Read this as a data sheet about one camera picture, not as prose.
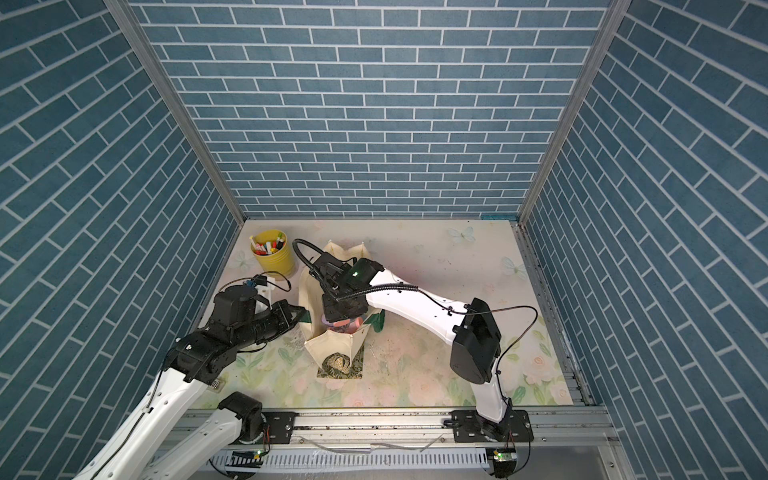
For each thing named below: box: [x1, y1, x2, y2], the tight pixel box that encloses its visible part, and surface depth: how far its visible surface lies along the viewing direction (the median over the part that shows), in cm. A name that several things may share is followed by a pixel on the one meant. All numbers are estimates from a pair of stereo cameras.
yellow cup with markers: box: [249, 229, 295, 278], surface depth 96 cm
